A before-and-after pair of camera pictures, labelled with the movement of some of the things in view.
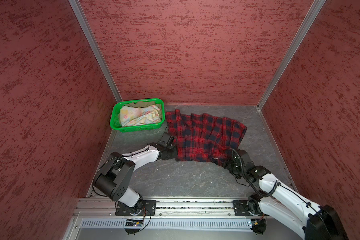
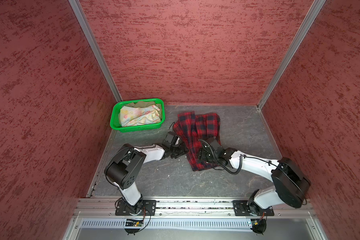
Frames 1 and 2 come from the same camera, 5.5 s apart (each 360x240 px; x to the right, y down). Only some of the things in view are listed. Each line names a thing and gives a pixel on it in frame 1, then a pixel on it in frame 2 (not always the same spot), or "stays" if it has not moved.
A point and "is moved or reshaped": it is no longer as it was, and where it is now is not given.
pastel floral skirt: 146,114 stays
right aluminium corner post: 315,9 stays
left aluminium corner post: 94,46 stays
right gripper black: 227,165 -> 201,154
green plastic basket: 114,122 stays
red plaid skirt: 198,137 is moved or reshaped
